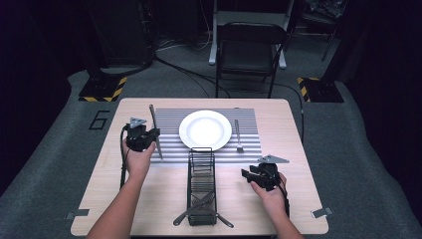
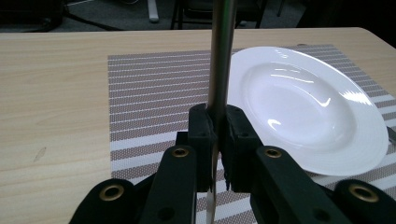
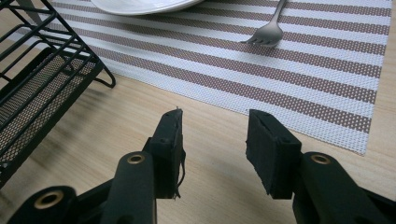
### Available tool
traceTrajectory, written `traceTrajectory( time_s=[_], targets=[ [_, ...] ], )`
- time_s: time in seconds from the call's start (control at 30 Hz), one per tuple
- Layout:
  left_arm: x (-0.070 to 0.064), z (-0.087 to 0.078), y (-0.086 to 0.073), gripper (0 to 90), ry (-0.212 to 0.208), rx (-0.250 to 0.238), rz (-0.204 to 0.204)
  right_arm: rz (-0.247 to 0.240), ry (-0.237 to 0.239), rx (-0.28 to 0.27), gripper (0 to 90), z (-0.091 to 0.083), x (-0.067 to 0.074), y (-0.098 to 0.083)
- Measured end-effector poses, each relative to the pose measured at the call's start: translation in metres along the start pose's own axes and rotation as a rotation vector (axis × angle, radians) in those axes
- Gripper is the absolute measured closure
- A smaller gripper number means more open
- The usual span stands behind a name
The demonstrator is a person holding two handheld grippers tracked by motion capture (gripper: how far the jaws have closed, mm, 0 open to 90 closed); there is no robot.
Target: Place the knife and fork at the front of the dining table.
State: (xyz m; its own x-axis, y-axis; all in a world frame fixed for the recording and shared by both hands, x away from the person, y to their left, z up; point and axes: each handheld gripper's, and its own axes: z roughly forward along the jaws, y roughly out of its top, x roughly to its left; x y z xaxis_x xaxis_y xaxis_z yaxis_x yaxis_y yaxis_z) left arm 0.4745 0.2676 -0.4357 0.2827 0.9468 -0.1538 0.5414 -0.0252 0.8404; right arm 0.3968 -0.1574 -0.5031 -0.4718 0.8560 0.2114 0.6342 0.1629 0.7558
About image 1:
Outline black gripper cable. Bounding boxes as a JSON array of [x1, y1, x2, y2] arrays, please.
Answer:
[[278, 180, 291, 219], [118, 123, 131, 191]]

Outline black curtain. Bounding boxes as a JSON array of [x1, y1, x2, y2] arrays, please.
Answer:
[[0, 0, 73, 197], [344, 0, 422, 218]]

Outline dark metal stand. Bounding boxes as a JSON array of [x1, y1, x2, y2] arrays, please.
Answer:
[[295, 0, 347, 63]]

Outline hazard-striped stand base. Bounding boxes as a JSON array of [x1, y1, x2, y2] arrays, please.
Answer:
[[78, 76, 128, 104], [297, 76, 345, 104]]

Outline grey striped placemat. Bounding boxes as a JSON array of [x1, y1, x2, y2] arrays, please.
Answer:
[[149, 108, 265, 165]]

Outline silver fork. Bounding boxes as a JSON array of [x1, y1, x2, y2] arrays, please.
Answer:
[[234, 119, 245, 154], [189, 195, 235, 229]]

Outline white metal stand frame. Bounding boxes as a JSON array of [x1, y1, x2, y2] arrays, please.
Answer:
[[208, 0, 296, 70]]

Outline person's right hand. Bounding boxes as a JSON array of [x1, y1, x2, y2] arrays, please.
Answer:
[[249, 172, 289, 217]]

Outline grey tape strip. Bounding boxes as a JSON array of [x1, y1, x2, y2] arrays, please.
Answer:
[[311, 206, 334, 219], [65, 208, 91, 220]]

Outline black wire cutlery rack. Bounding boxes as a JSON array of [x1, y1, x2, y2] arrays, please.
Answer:
[[186, 146, 219, 227]]

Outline dark equipment cabinet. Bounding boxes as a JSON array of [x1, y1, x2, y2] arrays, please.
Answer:
[[82, 0, 157, 68]]

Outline silver table knife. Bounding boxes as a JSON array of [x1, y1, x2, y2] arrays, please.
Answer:
[[172, 192, 216, 227], [148, 104, 164, 161]]

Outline white round plate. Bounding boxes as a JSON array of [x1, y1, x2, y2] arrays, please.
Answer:
[[178, 110, 233, 152]]

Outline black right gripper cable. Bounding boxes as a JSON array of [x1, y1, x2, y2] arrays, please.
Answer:
[[278, 180, 291, 219]]

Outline person's left hand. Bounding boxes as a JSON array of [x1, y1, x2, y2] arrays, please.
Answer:
[[121, 137, 157, 182]]

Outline black folding chair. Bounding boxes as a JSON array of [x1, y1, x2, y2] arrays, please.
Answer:
[[215, 21, 290, 100]]

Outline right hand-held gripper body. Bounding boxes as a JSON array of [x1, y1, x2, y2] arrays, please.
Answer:
[[250, 153, 291, 192]]

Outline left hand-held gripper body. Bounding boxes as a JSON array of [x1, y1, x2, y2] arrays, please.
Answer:
[[123, 117, 152, 153]]

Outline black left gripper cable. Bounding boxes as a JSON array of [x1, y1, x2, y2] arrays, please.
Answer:
[[118, 123, 131, 191]]

